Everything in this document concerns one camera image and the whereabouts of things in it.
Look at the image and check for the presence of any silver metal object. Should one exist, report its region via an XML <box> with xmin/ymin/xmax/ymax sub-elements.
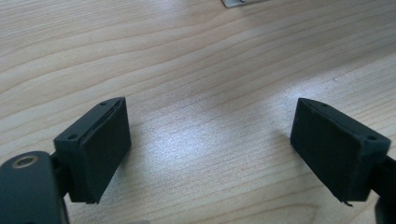
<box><xmin>221</xmin><ymin>0</ymin><xmax>265</xmax><ymax>8</ymax></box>

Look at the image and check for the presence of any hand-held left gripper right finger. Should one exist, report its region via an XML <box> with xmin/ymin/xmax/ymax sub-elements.
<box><xmin>290</xmin><ymin>97</ymin><xmax>392</xmax><ymax>207</ymax></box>

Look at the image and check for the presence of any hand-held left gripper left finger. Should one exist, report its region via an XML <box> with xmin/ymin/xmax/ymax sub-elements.
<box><xmin>53</xmin><ymin>96</ymin><xmax>133</xmax><ymax>205</ymax></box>

